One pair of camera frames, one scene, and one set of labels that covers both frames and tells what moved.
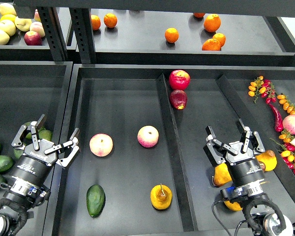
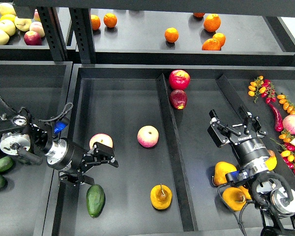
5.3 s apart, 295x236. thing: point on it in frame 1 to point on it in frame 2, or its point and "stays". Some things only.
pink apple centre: [148, 136] stays
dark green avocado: [96, 199] stays
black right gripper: [245, 168] to [249, 148]
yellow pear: [161, 196] stays
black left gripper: [34, 165] to [64, 154]
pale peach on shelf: [38, 27] stays
